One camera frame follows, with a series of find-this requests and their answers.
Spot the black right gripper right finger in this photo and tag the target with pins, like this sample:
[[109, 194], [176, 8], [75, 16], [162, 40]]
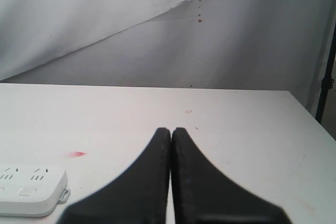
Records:
[[203, 194]]

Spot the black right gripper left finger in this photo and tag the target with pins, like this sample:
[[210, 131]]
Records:
[[138, 195]]

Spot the white five-outlet power strip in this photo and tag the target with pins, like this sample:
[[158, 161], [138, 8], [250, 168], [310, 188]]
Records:
[[32, 191]]

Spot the white backdrop cloth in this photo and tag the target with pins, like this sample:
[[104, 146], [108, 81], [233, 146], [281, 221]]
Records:
[[227, 44]]

